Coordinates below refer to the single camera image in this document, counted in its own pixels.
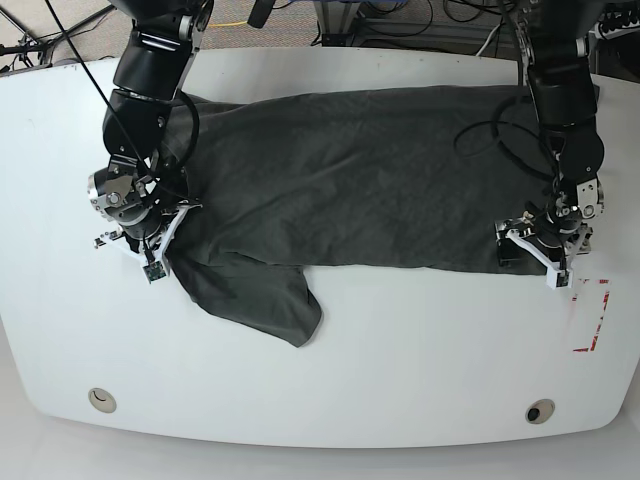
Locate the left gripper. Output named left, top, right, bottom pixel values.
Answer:
left=495, top=214, right=593, bottom=277

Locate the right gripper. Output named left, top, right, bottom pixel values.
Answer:
left=94, top=202, right=201, bottom=270

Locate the dark grey T-shirt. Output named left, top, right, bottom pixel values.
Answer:
left=167, top=86, right=547, bottom=347

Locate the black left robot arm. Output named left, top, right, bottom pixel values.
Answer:
left=445, top=1, right=605, bottom=289

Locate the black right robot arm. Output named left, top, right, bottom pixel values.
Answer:
left=87, top=1, right=214, bottom=282

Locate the red tape rectangle marking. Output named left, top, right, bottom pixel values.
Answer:
left=567, top=279, right=611, bottom=353

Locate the white power strip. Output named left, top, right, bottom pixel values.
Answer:
left=591, top=17, right=639, bottom=40

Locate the black tripod stand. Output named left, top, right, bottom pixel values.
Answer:
left=1, top=0, right=131, bottom=74

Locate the black cylinder object on floor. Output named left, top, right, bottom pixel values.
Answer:
left=247, top=0, right=276, bottom=29

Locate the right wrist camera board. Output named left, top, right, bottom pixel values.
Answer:
left=143, top=261, right=168, bottom=283

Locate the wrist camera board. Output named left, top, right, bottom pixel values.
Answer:
left=143, top=261, right=168, bottom=283
left=545, top=269, right=573, bottom=290

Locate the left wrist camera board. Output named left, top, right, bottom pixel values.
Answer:
left=545, top=269, right=573, bottom=290

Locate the left table cable grommet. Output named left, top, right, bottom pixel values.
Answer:
left=88, top=388, right=117, bottom=414

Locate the table cable grommet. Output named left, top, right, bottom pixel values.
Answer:
left=525, top=399, right=555, bottom=425
left=88, top=388, right=117, bottom=414

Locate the right table cable grommet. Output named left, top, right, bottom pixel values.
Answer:
left=525, top=399, right=555, bottom=425

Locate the white cable on floor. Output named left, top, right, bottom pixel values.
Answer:
left=474, top=22, right=501, bottom=58

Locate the aluminium frame leg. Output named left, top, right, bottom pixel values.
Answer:
left=314, top=1, right=362, bottom=47

